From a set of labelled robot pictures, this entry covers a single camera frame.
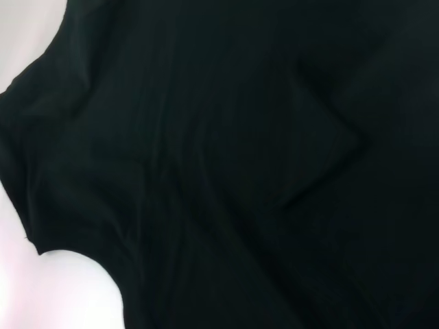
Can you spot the black shirt with FREE print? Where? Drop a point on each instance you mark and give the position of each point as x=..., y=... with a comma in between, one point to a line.
x=240, y=154

